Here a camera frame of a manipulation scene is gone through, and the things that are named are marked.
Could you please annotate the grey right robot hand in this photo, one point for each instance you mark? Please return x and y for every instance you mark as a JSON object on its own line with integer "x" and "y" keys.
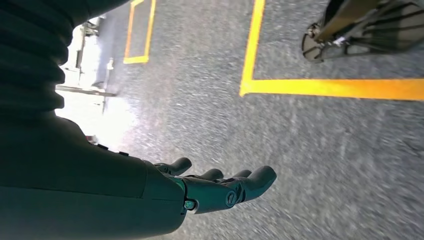
{"x": 82, "y": 192}

